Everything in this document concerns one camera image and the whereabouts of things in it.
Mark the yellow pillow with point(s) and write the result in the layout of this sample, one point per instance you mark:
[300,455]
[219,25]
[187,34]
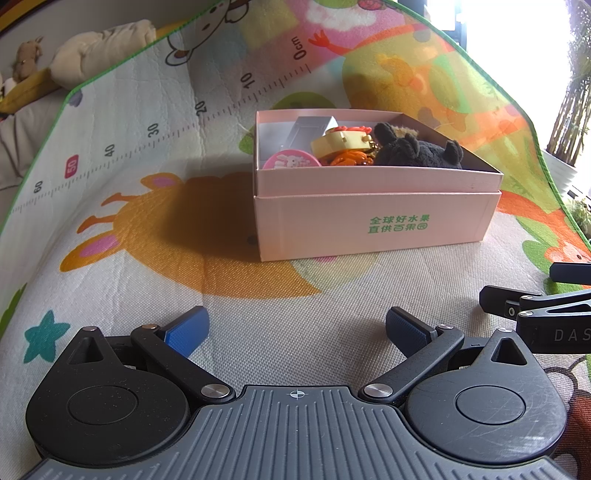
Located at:
[27,90]

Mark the grey bedsheet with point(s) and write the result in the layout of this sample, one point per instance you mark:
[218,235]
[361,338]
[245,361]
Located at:
[18,147]

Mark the yellow toy camera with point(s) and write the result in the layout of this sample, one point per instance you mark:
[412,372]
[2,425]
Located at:
[332,143]

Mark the pink cardboard box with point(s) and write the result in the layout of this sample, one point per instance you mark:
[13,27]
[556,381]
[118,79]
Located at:
[323,221]

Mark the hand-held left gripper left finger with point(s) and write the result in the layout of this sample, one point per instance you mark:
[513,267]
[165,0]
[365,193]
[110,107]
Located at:
[187,330]

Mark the small potted plant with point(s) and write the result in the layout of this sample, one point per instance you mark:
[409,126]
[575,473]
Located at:
[581,217]

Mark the palm plant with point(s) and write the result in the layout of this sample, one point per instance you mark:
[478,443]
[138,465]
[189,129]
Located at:
[575,101]

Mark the beige pillow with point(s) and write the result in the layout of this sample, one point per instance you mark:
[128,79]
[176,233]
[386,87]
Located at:
[101,50]

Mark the white plant pot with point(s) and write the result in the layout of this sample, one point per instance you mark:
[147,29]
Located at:
[561,170]

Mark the pink round tin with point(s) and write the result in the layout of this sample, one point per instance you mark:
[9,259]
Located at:
[291,161]

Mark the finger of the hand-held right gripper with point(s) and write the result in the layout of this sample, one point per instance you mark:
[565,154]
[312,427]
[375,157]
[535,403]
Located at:
[554,334]
[572,272]

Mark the orange plastic bowl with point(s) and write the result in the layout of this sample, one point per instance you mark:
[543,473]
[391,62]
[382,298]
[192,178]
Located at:
[351,159]

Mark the brown plush deer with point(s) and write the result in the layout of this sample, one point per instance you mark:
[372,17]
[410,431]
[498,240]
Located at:
[27,57]

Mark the black plush toy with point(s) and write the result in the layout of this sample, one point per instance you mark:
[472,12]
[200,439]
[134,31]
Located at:
[415,152]

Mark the white battery charger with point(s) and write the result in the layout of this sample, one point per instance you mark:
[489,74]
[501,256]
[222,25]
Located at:
[309,127]

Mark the printed play mat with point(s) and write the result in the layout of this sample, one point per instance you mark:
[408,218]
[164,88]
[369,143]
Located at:
[138,258]

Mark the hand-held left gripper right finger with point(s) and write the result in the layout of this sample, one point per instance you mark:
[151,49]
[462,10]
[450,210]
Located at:
[408,327]

